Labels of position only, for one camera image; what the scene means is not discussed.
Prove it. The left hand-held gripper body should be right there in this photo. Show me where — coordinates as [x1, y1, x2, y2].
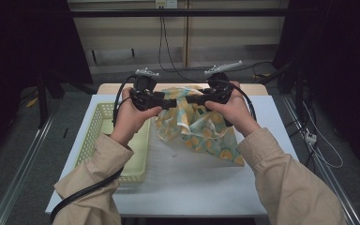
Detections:
[129, 67, 166, 112]

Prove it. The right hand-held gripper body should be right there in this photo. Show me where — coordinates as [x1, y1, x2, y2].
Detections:
[200, 60, 244, 106]

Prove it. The orange patterned cloth bag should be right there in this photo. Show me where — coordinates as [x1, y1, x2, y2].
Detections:
[152, 85, 246, 168]

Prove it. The pale green perforated basket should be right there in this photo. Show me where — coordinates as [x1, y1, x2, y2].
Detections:
[74, 101, 153, 186]

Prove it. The person's right hand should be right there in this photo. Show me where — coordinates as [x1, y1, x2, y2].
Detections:
[204, 81, 262, 139]

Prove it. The person's left hand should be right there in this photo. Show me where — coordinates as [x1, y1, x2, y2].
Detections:
[112, 87, 163, 146]

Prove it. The black horizontal bar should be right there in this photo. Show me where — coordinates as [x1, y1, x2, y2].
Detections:
[69, 8, 290, 18]

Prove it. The black metal stand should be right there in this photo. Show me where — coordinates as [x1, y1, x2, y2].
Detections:
[37, 73, 66, 129]

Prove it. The white power strip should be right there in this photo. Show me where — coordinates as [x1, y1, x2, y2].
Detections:
[305, 131, 319, 145]

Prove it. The dark curtain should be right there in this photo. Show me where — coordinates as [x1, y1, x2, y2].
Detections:
[273, 0, 360, 179]
[0, 0, 94, 158]

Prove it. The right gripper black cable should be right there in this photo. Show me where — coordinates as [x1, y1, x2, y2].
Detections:
[228, 80, 258, 123]

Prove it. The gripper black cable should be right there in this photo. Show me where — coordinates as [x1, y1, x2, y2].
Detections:
[49, 74, 139, 224]
[228, 80, 258, 123]

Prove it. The black hanging cable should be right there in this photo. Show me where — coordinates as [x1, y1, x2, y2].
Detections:
[157, 16, 276, 73]
[161, 16, 201, 83]

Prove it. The wooden post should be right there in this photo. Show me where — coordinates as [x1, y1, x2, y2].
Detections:
[183, 0, 191, 68]

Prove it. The white wall socket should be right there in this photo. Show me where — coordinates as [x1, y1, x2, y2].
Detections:
[155, 0, 178, 9]

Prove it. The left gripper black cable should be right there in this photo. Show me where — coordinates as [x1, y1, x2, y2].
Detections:
[49, 74, 139, 224]

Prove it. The white floor cable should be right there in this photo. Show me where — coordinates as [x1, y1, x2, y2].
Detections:
[302, 101, 345, 170]

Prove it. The metal floor rail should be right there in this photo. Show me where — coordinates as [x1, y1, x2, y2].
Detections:
[280, 94, 360, 225]
[0, 113, 57, 225]

